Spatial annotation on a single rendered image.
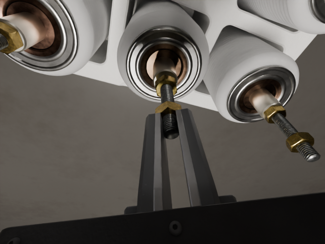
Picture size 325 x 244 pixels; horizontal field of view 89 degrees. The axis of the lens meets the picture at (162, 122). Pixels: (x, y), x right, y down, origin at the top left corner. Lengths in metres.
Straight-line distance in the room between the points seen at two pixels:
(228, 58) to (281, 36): 0.09
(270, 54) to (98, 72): 0.22
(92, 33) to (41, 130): 0.53
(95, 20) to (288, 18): 0.18
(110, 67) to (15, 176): 0.81
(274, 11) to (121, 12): 0.17
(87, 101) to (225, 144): 0.50
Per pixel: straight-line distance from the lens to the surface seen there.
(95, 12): 0.20
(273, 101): 0.20
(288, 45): 0.30
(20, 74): 0.57
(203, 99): 0.29
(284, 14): 0.22
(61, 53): 0.19
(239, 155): 0.77
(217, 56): 0.24
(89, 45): 0.18
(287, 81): 0.23
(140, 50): 0.17
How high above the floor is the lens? 0.41
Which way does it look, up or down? 49 degrees down
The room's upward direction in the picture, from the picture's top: 176 degrees clockwise
